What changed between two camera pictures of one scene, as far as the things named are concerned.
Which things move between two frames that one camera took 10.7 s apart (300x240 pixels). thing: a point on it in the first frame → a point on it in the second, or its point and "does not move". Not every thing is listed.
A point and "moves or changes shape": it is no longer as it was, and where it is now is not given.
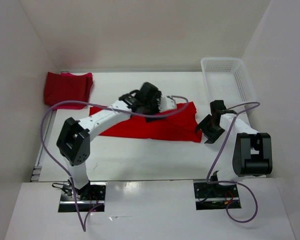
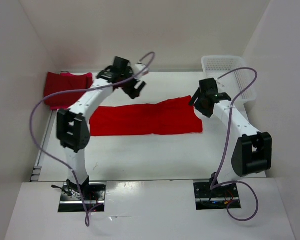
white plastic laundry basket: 227,79 does not move
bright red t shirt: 178,124 moves or changes shape
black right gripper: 203,126 → 198,95
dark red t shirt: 67,86 does not move
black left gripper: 156,100 → 133,93
